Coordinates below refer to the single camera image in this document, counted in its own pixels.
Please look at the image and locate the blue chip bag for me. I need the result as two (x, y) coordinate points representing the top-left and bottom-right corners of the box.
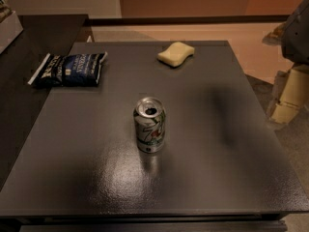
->
(28, 52), (107, 88)

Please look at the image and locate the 7up soda can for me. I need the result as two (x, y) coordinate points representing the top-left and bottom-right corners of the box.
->
(133, 97), (166, 154)

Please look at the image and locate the yellow sponge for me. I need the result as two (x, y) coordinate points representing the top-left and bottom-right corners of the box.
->
(157, 42), (195, 68)

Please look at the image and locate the white box at left edge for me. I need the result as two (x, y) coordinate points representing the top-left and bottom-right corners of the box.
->
(0, 0), (23, 54)

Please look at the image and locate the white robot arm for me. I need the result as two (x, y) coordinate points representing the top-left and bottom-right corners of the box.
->
(263, 0), (309, 125)

